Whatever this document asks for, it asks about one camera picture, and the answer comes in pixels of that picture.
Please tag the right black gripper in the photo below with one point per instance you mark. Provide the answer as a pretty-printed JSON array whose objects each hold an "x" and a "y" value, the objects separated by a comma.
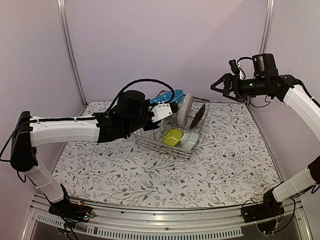
[{"x": 229, "y": 78}]

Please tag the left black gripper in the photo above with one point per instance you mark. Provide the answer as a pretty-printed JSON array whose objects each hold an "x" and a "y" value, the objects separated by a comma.
[{"x": 154, "y": 127}]

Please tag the blue polka dot plate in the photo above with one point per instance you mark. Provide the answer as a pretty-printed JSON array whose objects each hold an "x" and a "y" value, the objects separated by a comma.
[{"x": 167, "y": 95}]

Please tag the white ribbed plate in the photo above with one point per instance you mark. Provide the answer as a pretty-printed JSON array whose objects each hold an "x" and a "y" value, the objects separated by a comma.
[{"x": 185, "y": 109}]

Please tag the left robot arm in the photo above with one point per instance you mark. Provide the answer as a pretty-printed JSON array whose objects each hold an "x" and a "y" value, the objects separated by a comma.
[{"x": 129, "y": 111}]

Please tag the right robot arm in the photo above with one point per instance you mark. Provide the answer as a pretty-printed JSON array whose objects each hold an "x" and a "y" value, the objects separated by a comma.
[{"x": 287, "y": 89}]

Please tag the yellow green bowl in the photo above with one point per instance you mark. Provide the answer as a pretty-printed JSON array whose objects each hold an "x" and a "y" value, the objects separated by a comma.
[{"x": 172, "y": 137}]

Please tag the dark red black plate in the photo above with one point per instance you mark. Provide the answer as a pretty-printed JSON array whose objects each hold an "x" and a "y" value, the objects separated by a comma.
[{"x": 198, "y": 116}]

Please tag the white grey patterned bowl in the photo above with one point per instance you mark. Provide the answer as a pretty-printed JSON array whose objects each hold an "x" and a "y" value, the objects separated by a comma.
[{"x": 189, "y": 140}]

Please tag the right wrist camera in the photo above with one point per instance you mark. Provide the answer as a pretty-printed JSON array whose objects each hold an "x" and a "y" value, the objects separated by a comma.
[{"x": 237, "y": 69}]

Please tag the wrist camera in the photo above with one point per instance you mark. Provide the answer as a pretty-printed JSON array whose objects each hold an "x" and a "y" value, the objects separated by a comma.
[
  {"x": 163, "y": 110},
  {"x": 237, "y": 69}
]

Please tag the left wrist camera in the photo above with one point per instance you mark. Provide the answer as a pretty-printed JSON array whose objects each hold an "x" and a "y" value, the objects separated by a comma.
[{"x": 163, "y": 110}]

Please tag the wire dish rack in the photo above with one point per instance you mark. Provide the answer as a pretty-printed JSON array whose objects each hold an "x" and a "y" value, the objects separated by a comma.
[{"x": 153, "y": 139}]

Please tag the right aluminium frame post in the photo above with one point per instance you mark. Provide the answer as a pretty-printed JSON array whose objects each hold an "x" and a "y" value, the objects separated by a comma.
[{"x": 268, "y": 19}]

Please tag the aluminium frame post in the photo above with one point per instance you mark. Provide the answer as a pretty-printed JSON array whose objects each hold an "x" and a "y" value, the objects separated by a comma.
[
  {"x": 268, "y": 19},
  {"x": 61, "y": 6}
]

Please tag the left aluminium frame post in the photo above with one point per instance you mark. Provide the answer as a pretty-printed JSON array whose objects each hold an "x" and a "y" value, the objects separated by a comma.
[{"x": 61, "y": 6}]

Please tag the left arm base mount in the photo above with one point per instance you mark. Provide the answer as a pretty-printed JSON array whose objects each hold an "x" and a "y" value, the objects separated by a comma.
[{"x": 71, "y": 211}]

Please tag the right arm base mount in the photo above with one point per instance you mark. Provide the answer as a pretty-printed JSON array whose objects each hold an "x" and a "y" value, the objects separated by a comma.
[{"x": 267, "y": 218}]

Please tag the aluminium front rail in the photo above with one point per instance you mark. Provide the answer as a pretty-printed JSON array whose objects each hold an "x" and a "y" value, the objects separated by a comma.
[{"x": 123, "y": 222}]

